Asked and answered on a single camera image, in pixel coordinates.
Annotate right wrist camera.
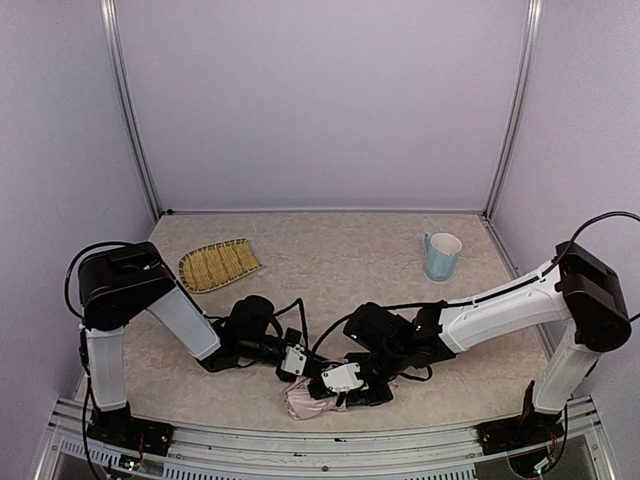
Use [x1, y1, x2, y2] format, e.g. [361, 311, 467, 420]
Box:
[308, 363, 365, 399]

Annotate light blue ceramic mug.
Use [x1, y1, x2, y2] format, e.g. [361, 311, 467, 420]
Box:
[423, 232, 463, 282]

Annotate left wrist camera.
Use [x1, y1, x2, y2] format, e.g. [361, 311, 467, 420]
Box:
[276, 328, 307, 383]

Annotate woven bamboo tray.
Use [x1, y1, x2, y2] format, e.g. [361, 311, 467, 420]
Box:
[178, 238, 262, 294]

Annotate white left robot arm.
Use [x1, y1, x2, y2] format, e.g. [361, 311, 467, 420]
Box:
[69, 242, 325, 415]

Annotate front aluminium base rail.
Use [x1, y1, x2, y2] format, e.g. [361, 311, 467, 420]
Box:
[31, 397, 622, 479]

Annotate aluminium corner post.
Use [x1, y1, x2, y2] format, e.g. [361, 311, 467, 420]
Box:
[100, 0, 163, 222]
[482, 0, 545, 221]

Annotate pink folding umbrella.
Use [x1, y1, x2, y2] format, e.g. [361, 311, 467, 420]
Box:
[283, 359, 376, 421]

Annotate left rear aluminium corner post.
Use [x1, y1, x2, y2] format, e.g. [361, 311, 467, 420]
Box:
[100, 0, 163, 222]

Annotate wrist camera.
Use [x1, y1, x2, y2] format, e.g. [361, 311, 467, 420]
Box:
[308, 363, 365, 399]
[276, 328, 307, 383]

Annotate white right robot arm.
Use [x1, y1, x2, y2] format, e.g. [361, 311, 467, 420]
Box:
[343, 242, 632, 416]

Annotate right rear aluminium corner post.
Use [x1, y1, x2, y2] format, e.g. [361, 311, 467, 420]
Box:
[482, 0, 545, 221]

